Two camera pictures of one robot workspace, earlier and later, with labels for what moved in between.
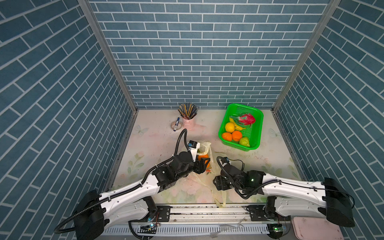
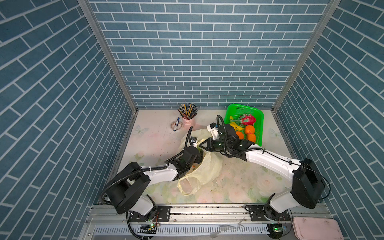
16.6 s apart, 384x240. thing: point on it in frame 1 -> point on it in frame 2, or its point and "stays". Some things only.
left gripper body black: (196, 167) -> (198, 159)
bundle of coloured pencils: (187, 110) stays
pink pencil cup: (189, 124) stays
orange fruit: (236, 135) stays
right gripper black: (218, 179) -> (209, 144)
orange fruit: (205, 156) -> (249, 129)
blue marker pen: (176, 124) stays
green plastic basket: (253, 133) stays
